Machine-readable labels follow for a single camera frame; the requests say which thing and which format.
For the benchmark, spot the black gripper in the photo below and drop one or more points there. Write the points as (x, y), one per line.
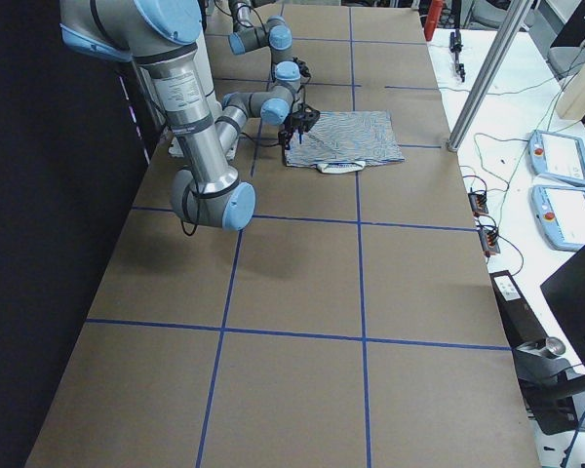
(289, 133)

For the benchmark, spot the navy white striped polo shirt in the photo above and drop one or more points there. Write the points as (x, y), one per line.
(345, 142)

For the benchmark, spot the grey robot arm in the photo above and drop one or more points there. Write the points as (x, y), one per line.
(251, 33)
(165, 38)

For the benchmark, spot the red cylinder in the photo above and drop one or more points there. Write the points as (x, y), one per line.
(432, 19)

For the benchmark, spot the black rod tool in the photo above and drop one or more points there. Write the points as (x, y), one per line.
(455, 47)

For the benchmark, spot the upper orange connector board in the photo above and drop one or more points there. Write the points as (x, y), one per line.
(478, 203)

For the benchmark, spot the orange connector board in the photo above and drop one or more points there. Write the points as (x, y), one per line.
(478, 203)
(489, 236)

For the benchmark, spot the lower orange connector board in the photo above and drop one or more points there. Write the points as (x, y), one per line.
(489, 236)

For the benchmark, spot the upper teach pendant tablet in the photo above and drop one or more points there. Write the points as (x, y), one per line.
(558, 157)

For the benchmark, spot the teach pendant tablet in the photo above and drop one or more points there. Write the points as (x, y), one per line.
(558, 157)
(560, 215)

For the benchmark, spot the lower teach pendant tablet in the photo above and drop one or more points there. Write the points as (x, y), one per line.
(560, 215)

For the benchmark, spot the black device with label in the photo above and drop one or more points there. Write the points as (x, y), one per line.
(520, 324)

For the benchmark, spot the black monitor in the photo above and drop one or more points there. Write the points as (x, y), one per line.
(564, 292)

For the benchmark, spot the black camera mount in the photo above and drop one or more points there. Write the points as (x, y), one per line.
(304, 69)
(307, 118)

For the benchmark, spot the aluminium frame post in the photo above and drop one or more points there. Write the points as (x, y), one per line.
(500, 46)

